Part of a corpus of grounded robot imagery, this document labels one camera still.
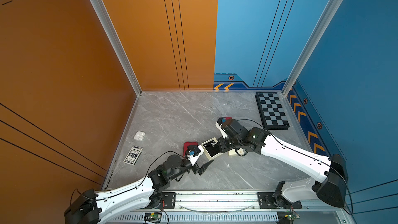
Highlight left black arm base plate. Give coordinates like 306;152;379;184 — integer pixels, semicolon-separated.
147;192;176;209

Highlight white earbuds case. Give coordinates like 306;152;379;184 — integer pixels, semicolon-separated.
133;131;146;142

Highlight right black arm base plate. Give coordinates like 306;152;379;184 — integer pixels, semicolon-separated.
257;192;302;209

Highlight left closed red jewelry box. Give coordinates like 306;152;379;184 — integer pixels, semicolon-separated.
182;142;198;156

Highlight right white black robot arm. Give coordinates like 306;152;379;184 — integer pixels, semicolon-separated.
218;126;348;208

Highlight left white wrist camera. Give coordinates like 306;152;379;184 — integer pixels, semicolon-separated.
185;145;204;166

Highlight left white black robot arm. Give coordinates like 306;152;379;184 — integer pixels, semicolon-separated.
64;155;213;224

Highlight left green circuit board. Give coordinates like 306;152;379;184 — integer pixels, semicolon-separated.
144;212;162;224

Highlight right green circuit board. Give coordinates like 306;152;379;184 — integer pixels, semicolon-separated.
276;212;300;224

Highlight white vented cable duct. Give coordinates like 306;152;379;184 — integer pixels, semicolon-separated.
109;212;278;224

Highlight cream box base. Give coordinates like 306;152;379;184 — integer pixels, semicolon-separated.
201;138;222;161

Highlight aluminium corner post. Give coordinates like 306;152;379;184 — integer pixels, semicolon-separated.
90;0;142;96
282;0;343;96

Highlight left aluminium corner post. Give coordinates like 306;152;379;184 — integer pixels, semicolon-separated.
90;0;142;96

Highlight cream lotus print box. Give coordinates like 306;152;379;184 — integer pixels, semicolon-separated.
228;149;245;157

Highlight green circuit board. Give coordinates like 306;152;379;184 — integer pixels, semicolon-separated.
144;212;162;224
276;212;300;224

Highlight aluminium front rail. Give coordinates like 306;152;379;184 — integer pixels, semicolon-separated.
88;189;349;213

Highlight black white chessboard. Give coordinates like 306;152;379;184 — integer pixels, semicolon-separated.
255;91;290;130

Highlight right aluminium corner post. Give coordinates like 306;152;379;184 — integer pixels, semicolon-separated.
282;0;343;96

